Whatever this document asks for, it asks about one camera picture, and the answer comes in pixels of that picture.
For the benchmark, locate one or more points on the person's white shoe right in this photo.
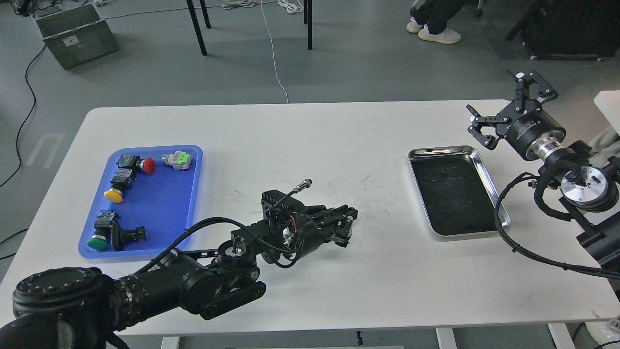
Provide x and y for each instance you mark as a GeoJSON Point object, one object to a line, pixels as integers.
{"type": "Point", "coordinates": [447, 36]}

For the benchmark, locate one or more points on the green push button switch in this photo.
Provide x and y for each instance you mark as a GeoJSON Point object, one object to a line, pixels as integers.
{"type": "Point", "coordinates": [106, 226]}

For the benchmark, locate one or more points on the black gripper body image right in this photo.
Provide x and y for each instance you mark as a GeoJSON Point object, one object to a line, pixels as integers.
{"type": "Point", "coordinates": [530, 127]}

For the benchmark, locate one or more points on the yellow push button switch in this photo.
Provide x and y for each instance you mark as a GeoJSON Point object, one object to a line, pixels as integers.
{"type": "Point", "coordinates": [123, 179]}

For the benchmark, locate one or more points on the black table leg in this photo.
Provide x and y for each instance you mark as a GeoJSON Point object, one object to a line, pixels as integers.
{"type": "Point", "coordinates": [196, 27]}

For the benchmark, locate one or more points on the person's white shoe left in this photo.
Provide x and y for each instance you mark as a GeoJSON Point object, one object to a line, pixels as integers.
{"type": "Point", "coordinates": [414, 27]}

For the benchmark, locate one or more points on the red push button switch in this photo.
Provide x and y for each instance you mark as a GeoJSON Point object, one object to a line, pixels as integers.
{"type": "Point", "coordinates": [136, 163]}

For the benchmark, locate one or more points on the black robot arm image left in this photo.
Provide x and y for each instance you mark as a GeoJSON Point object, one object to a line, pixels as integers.
{"type": "Point", "coordinates": [210, 269]}

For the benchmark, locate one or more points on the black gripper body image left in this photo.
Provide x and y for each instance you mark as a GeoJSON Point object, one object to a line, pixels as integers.
{"type": "Point", "coordinates": [307, 233]}

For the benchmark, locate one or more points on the silver metal tray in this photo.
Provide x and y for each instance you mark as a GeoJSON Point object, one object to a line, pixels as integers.
{"type": "Point", "coordinates": [463, 204]}

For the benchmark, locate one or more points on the blue plastic tray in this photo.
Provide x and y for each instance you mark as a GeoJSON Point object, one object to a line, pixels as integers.
{"type": "Point", "coordinates": [162, 202]}

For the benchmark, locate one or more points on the left-image gripper finger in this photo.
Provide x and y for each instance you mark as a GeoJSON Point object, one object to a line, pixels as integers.
{"type": "Point", "coordinates": [338, 214]}
{"type": "Point", "coordinates": [340, 236]}

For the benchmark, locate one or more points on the black switch component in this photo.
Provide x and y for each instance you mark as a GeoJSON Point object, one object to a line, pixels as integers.
{"type": "Point", "coordinates": [121, 237]}

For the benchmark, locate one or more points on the person's white shoe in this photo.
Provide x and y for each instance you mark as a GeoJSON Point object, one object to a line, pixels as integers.
{"type": "Point", "coordinates": [447, 36]}
{"type": "Point", "coordinates": [414, 27]}

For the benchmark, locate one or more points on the grey green connector module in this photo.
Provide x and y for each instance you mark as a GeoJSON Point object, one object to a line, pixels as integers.
{"type": "Point", "coordinates": [180, 161]}

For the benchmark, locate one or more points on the black cabinet on floor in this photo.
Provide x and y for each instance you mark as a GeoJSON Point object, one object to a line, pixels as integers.
{"type": "Point", "coordinates": [555, 29]}

